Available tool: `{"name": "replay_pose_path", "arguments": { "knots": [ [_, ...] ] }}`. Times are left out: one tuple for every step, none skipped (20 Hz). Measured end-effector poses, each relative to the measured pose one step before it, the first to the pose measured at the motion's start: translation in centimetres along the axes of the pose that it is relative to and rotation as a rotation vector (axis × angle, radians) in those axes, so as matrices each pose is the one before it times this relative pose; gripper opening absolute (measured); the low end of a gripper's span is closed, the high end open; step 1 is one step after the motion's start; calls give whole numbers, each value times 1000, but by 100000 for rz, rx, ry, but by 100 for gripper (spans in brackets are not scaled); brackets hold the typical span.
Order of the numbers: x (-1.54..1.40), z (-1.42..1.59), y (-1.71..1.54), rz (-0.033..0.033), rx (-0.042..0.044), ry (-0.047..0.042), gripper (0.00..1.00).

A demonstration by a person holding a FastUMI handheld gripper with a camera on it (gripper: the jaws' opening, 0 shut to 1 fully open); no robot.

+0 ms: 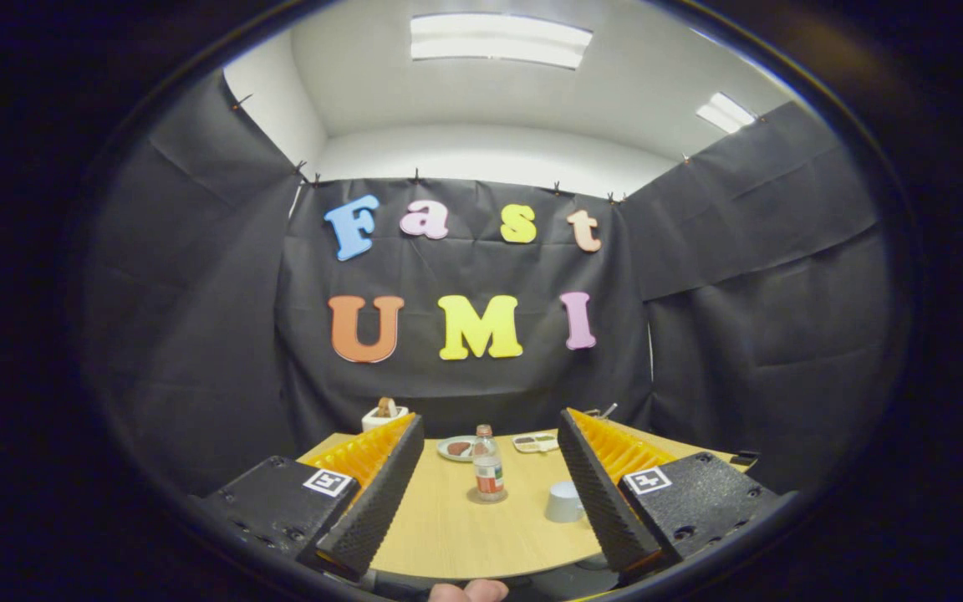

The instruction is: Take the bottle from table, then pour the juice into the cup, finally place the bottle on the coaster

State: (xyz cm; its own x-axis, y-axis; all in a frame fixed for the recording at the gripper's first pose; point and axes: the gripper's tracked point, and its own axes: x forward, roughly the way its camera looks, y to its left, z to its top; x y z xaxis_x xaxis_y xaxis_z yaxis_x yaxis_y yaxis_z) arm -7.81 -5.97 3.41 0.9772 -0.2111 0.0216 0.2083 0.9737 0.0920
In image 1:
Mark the round brown coaster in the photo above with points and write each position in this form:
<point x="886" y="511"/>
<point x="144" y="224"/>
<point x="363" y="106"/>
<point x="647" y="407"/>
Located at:
<point x="471" y="497"/>

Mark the white toaster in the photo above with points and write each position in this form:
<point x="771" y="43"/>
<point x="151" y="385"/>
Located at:
<point x="381" y="423"/>

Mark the oval divided snack dish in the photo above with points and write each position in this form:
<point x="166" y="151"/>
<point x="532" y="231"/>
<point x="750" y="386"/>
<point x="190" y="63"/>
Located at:
<point x="536" y="442"/>

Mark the round pale green plate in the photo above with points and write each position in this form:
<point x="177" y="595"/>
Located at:
<point x="448" y="456"/>

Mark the brown toast slice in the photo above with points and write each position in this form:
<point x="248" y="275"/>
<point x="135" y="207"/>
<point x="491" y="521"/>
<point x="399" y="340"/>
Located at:
<point x="386" y="407"/>

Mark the small ceiling light panel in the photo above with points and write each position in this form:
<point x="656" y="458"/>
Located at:
<point x="726" y="113"/>

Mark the brown meat piece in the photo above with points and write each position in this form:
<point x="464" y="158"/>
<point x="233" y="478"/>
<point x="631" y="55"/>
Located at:
<point x="458" y="449"/>

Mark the black backdrop cloth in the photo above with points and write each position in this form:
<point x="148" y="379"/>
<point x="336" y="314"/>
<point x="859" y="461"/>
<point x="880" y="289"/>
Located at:
<point x="222" y="334"/>

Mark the black tape strip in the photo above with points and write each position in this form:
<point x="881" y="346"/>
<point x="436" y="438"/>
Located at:
<point x="745" y="458"/>

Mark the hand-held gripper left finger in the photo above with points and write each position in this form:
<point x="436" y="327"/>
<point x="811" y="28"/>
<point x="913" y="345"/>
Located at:
<point x="381" y="502"/>

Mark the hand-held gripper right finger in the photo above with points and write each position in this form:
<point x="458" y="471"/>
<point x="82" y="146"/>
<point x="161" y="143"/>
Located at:
<point x="603" y="502"/>

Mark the wooden table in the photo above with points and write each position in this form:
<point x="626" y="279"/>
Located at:
<point x="448" y="535"/>

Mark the clear plastic juice bottle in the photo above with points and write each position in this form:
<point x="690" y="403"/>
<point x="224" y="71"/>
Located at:
<point x="489" y="477"/>

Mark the pale blue cup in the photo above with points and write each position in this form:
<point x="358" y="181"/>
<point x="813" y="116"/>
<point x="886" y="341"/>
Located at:
<point x="563" y="502"/>

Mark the large ceiling light panel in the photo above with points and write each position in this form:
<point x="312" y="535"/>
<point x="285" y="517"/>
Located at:
<point x="498" y="40"/>

